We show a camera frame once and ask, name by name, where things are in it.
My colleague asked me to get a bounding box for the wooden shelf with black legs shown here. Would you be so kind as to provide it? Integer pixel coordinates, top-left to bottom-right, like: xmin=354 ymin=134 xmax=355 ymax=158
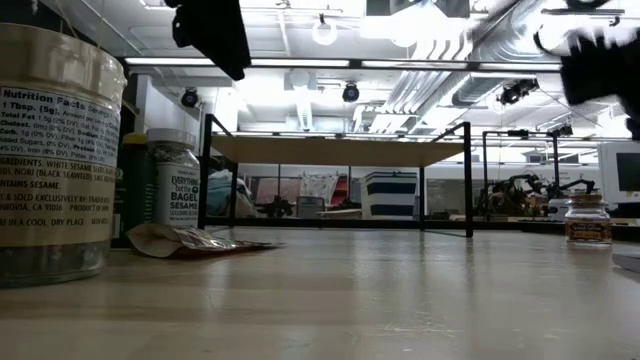
xmin=197 ymin=113 xmax=475 ymax=240

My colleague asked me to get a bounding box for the brown spice pouch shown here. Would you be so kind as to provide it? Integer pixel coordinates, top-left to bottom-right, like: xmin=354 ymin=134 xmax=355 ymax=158
xmin=125 ymin=221 xmax=282 ymax=260

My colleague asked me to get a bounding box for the silver ventilation duct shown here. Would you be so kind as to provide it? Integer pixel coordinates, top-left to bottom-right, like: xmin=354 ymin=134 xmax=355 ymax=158
xmin=352 ymin=29 xmax=569 ymax=136

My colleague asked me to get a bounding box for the black aluminium rig frame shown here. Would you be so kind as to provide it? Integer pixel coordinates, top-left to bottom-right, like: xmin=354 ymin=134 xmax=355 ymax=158
xmin=122 ymin=56 xmax=640 ymax=237

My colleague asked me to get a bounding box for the red plastic object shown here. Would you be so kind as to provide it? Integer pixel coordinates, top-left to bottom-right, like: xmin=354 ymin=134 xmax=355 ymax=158
xmin=330 ymin=174 xmax=350 ymax=207

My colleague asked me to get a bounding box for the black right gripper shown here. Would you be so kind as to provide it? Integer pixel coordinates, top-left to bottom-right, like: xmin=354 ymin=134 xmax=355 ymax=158
xmin=559 ymin=34 xmax=640 ymax=106

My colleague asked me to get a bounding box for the black camera stand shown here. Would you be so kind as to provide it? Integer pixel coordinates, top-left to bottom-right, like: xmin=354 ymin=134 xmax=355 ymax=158
xmin=482 ymin=128 xmax=575 ymax=201

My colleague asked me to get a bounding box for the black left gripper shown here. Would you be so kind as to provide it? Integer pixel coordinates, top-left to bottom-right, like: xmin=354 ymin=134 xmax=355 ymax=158
xmin=164 ymin=0 xmax=252 ymax=81

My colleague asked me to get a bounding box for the white navy-striped box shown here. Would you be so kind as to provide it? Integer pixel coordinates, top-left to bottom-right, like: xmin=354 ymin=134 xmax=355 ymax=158
xmin=360 ymin=170 xmax=420 ymax=221

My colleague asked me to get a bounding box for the round white ceiling lamp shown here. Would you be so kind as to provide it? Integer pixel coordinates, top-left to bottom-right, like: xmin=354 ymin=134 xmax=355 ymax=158
xmin=312 ymin=14 xmax=339 ymax=47

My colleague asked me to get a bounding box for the pink board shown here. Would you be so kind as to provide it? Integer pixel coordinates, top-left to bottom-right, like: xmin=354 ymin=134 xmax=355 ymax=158
xmin=256 ymin=176 xmax=302 ymax=205

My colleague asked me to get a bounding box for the white robot device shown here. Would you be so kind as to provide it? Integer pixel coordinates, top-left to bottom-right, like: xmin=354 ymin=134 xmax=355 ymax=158
xmin=547 ymin=198 xmax=569 ymax=224

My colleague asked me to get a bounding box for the small black robot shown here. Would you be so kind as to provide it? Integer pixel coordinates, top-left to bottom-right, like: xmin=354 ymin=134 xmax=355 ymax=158
xmin=262 ymin=195 xmax=296 ymax=219

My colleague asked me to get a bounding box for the small grey box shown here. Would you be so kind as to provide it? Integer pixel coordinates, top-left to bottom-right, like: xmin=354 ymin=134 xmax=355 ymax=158
xmin=296 ymin=195 xmax=327 ymax=219

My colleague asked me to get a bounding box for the white computer monitor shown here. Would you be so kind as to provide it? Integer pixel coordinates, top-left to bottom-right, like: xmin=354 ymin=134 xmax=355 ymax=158
xmin=596 ymin=141 xmax=640 ymax=207

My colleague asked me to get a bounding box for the yellow-lid spice jar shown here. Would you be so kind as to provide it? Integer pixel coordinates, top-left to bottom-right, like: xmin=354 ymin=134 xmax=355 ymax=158
xmin=112 ymin=131 xmax=157 ymax=250

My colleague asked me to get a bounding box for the dark overhead camera mount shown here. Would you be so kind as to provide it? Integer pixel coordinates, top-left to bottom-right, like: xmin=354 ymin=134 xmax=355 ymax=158
xmin=366 ymin=0 xmax=471 ymax=19

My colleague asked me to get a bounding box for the tan-lid sesame seasoning jar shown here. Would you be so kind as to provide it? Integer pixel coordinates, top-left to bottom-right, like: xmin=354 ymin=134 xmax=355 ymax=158
xmin=0 ymin=22 xmax=128 ymax=290

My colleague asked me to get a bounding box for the small glass spice jar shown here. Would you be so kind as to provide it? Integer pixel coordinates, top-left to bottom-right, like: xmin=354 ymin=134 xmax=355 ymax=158
xmin=564 ymin=191 xmax=614 ymax=248

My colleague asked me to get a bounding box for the teal and white cloth pile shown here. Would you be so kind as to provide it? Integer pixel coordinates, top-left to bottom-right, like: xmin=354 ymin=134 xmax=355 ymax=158
xmin=206 ymin=168 xmax=257 ymax=219

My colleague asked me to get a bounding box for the patterned white cloth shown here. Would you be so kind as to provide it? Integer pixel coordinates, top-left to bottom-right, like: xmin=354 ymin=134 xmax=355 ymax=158
xmin=299 ymin=172 xmax=340 ymax=202

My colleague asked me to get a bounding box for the white-lid bagel seasoning jar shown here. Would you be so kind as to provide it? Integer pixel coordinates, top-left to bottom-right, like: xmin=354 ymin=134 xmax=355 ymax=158
xmin=145 ymin=127 xmax=202 ymax=230

